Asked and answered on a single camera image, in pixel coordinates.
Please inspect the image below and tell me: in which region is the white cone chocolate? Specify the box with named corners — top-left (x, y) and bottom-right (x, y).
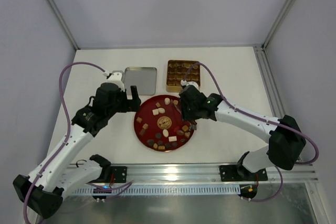
top-left (164, 98), bottom-right (170, 105)

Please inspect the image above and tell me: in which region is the white square chocolate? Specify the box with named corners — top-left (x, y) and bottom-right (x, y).
top-left (152, 109), bottom-right (159, 115)

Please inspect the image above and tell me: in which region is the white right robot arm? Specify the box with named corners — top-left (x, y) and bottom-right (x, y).
top-left (179, 82), bottom-right (306, 180)

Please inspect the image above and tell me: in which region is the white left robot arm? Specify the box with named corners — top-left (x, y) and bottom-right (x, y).
top-left (13, 82), bottom-right (141, 219)

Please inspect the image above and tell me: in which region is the brown oval chocolate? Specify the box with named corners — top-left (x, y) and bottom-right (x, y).
top-left (176, 130), bottom-right (184, 135)

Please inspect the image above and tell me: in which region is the white rectangular chocolate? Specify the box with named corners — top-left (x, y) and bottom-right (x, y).
top-left (169, 136), bottom-right (177, 142)

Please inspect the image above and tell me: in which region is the caramel striped chocolate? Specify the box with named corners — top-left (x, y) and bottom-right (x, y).
top-left (142, 123), bottom-right (148, 130)

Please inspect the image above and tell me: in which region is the gold chocolate tin box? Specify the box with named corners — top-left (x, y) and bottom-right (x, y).
top-left (166, 60), bottom-right (201, 93)

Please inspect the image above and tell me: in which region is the caramel barrel chocolate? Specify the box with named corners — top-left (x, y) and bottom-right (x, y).
top-left (158, 145), bottom-right (165, 151)

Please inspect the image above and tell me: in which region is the dark grey egg chocolate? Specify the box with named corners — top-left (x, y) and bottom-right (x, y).
top-left (147, 139), bottom-right (155, 146)

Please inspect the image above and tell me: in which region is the silver tin lid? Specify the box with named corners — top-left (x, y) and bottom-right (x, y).
top-left (124, 67), bottom-right (157, 95)

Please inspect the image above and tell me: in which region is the round red tray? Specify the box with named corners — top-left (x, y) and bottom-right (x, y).
top-left (133, 94), bottom-right (195, 152)

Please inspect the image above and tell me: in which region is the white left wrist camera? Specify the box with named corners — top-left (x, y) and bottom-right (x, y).
top-left (103, 70), bottom-right (125, 91)

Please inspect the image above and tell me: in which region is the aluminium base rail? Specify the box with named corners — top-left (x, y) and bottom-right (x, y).
top-left (34, 162), bottom-right (320, 196)

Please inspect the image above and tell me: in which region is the right side aluminium rail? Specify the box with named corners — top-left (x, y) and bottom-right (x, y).
top-left (254, 46), bottom-right (286, 118)

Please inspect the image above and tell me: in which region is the left aluminium frame post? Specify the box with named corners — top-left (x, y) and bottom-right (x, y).
top-left (46, 0), bottom-right (80, 50)

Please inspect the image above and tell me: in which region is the aluminium frame post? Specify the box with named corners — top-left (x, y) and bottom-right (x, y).
top-left (46, 0), bottom-right (80, 50)
top-left (262, 0), bottom-right (296, 50)

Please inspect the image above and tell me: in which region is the right aluminium frame post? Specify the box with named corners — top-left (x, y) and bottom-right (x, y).
top-left (262, 0), bottom-right (296, 50)

